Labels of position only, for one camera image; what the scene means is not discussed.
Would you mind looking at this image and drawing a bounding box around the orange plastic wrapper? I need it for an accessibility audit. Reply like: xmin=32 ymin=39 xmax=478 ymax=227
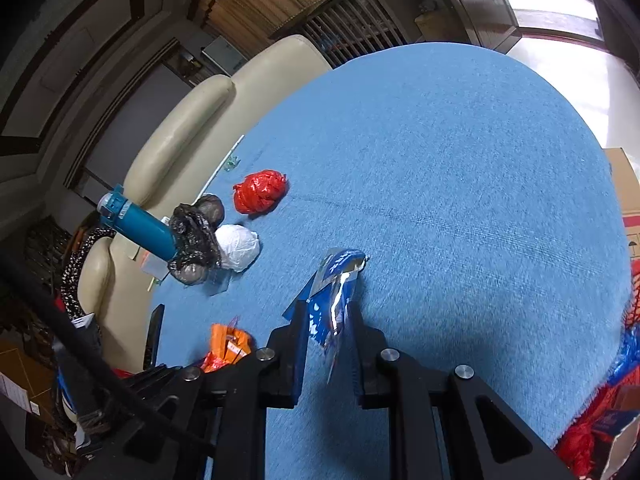
xmin=201 ymin=316 xmax=253 ymax=373

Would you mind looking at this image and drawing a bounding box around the blue snack wrapper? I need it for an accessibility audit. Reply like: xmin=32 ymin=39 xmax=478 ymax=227
xmin=282 ymin=247 xmax=371 ymax=386

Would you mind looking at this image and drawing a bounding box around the white plastic bag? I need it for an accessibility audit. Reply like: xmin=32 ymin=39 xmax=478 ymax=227
xmin=215 ymin=224 xmax=260 ymax=273

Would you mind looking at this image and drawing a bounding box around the black plastic bag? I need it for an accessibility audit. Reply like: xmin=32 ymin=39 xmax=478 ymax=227
xmin=168 ymin=194 xmax=224 ymax=285

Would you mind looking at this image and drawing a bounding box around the red plastic bag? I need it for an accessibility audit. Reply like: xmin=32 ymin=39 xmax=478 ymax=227
xmin=232 ymin=169 xmax=288 ymax=214

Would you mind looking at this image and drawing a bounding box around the teal thermos bottle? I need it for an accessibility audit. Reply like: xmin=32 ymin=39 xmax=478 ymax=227
xmin=96 ymin=185 xmax=177 ymax=262

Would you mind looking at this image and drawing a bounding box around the blue plastic bag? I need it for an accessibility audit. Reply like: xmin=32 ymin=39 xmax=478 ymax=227
xmin=608 ymin=324 xmax=639 ymax=386

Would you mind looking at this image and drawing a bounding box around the black smartphone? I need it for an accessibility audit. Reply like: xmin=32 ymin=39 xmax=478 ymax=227
xmin=143 ymin=304 xmax=165 ymax=370

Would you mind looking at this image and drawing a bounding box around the white drinking straw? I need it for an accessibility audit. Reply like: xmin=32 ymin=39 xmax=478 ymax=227
xmin=196 ymin=134 xmax=245 ymax=198

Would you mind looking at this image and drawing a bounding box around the blue table cloth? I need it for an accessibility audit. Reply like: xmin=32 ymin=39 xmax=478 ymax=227
xmin=155 ymin=44 xmax=632 ymax=479

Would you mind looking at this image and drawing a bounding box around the green candy wrapper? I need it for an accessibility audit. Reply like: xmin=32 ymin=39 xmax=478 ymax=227
xmin=222 ymin=155 xmax=241 ymax=172

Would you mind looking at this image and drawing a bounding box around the red plastic mesh basket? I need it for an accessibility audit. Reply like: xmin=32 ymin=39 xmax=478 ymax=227
xmin=554 ymin=261 xmax=639 ymax=479

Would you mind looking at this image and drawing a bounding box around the cream leather sofa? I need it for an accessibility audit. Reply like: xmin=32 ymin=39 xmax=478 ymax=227
xmin=78 ymin=35 xmax=331 ymax=373

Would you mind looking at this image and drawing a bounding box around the black white dotted garment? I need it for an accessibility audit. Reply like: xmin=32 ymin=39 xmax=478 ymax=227
xmin=60 ymin=224 xmax=115 ymax=320

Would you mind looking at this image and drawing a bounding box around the white air conditioner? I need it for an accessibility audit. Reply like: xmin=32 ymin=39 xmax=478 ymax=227
xmin=201 ymin=36 xmax=247 ymax=76

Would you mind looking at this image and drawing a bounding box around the brown cardboard box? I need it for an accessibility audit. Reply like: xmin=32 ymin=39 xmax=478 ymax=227
xmin=604 ymin=148 xmax=640 ymax=262

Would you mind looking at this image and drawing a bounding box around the small yellow cardboard box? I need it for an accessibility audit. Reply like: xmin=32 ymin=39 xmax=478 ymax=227
xmin=414 ymin=9 xmax=459 ymax=42

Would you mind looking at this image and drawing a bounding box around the wooden slatted crib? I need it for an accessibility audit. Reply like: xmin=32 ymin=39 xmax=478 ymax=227
xmin=270 ymin=0 xmax=422 ymax=68

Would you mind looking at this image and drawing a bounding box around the brown wooden door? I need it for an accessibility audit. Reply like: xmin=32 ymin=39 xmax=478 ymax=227
xmin=442 ymin=0 xmax=522 ymax=54

